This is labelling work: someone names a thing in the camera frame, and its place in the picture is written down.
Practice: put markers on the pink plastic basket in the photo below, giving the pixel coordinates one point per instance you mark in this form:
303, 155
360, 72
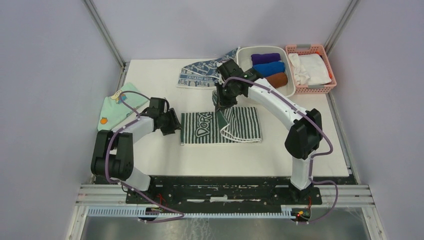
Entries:
306, 50

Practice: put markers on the purple rolled towel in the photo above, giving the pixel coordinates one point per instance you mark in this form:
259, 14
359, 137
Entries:
265, 58

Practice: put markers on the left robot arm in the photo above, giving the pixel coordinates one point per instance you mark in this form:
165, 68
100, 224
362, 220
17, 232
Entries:
113, 153

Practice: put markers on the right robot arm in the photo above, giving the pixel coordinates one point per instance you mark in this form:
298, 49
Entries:
304, 126

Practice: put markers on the blue rolled towel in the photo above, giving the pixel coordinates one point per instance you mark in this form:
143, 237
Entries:
269, 69

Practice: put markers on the brown rolled towel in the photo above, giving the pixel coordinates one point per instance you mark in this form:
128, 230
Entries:
277, 80

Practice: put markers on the aluminium frame rail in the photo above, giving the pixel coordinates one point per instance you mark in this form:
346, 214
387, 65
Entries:
98, 196

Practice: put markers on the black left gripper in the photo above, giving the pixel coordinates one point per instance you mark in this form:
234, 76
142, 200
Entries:
175, 124

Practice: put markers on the white plastic tub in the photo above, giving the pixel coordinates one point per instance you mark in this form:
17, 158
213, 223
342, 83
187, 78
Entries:
243, 59

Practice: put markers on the white cloth in basket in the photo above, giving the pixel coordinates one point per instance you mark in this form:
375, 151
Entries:
309, 69

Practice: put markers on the blue patterned towel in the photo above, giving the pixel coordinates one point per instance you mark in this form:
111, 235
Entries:
203, 75

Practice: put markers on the white slotted cable duct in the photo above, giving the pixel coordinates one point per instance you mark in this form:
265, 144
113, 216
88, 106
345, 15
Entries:
144, 212

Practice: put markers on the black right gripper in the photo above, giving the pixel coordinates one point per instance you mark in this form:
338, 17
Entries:
221, 102

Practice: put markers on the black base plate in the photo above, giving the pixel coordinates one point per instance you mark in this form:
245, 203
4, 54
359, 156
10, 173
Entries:
225, 194

